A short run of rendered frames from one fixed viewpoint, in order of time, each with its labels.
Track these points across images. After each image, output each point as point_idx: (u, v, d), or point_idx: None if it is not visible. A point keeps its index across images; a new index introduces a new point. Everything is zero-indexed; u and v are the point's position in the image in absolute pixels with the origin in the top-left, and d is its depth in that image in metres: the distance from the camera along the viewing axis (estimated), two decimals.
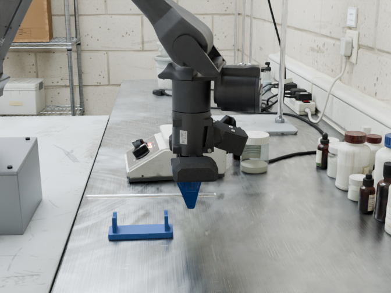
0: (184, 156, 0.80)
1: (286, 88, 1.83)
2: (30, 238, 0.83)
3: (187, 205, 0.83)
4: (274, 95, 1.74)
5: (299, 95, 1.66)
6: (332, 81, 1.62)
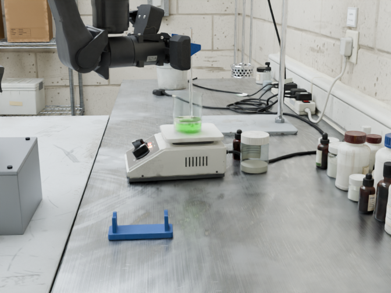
0: (164, 55, 1.03)
1: (286, 88, 1.83)
2: (30, 238, 0.83)
3: (198, 50, 1.07)
4: (274, 95, 1.74)
5: (299, 95, 1.66)
6: (332, 81, 1.62)
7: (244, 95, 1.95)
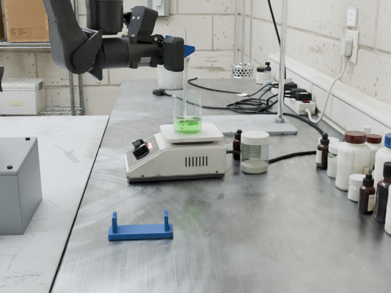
0: (157, 57, 1.03)
1: (286, 88, 1.83)
2: (30, 238, 0.83)
3: (192, 52, 1.07)
4: (274, 95, 1.74)
5: (299, 95, 1.66)
6: (332, 81, 1.62)
7: (244, 95, 1.95)
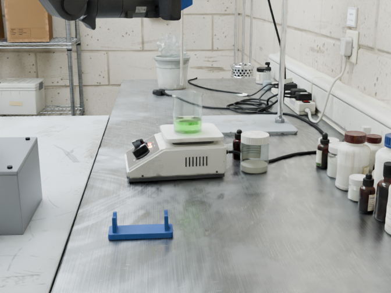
0: (153, 7, 0.99)
1: (286, 88, 1.83)
2: (30, 238, 0.83)
3: (190, 4, 1.03)
4: (274, 95, 1.74)
5: (299, 95, 1.66)
6: (332, 81, 1.62)
7: (244, 95, 1.95)
